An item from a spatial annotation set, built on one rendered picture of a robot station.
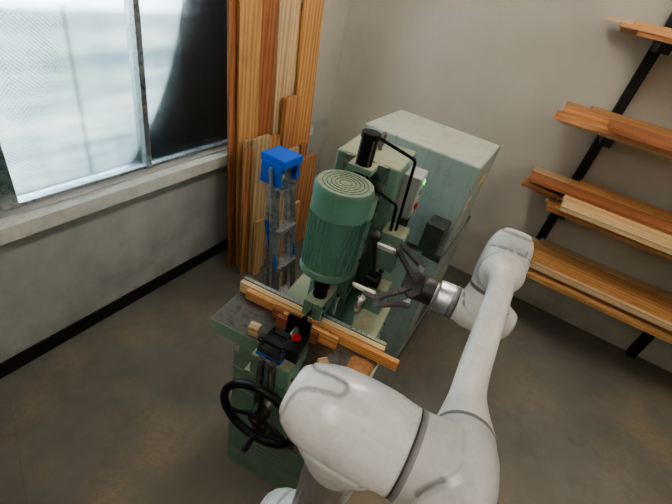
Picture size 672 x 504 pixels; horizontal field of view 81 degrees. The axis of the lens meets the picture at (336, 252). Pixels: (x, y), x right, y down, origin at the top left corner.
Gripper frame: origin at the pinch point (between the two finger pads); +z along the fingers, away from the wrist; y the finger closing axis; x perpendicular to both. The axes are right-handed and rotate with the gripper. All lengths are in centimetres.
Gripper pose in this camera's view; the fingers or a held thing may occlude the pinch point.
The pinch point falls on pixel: (366, 264)
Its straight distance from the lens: 112.2
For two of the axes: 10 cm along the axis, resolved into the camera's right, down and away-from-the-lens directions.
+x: -0.8, -3.5, -9.3
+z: -8.9, -3.9, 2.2
